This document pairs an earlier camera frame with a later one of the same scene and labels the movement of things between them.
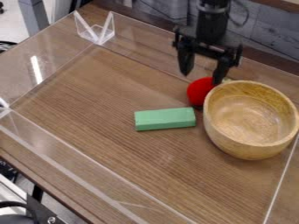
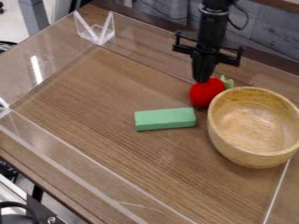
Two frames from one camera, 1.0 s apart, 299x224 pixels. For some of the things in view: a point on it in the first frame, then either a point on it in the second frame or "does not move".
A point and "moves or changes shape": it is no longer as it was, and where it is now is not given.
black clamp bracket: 40,213 does not move
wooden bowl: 250,119 moves or changes shape
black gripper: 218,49 → 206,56
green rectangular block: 163,119 does not move
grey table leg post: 35,15 does not move
